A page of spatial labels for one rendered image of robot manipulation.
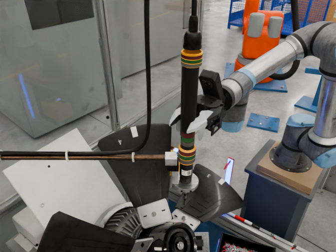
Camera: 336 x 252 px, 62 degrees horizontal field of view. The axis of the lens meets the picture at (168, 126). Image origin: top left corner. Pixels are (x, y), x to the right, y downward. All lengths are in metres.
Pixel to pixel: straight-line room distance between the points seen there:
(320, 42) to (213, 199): 0.61
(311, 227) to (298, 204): 1.22
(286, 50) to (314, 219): 1.86
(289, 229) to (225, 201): 0.59
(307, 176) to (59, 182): 1.01
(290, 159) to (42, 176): 1.00
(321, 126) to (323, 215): 1.66
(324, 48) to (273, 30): 3.37
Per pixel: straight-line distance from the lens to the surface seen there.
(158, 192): 0.82
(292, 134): 1.30
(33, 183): 0.92
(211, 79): 0.66
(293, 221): 1.49
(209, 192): 0.99
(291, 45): 1.06
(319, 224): 2.66
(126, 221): 0.91
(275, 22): 4.35
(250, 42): 4.42
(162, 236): 0.78
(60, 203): 0.94
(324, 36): 1.03
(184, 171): 0.72
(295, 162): 1.37
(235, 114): 0.87
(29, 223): 1.28
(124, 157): 0.71
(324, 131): 1.17
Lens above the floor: 1.90
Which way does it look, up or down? 34 degrees down
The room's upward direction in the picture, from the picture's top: straight up
